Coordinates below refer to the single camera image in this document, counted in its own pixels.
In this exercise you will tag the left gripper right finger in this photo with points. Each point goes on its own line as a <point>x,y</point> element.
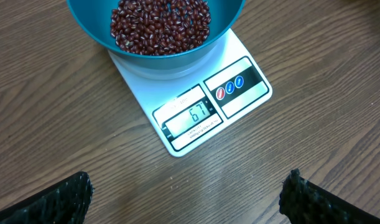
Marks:
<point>303,202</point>

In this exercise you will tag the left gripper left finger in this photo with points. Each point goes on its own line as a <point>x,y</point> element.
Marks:
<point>65,202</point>

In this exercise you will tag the white digital kitchen scale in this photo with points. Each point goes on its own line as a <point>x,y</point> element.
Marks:
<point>189,105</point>

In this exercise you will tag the blue metal bowl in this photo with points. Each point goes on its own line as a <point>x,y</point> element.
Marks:
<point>94,17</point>

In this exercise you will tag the red beans in bowl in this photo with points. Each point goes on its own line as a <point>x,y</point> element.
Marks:
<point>160,27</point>

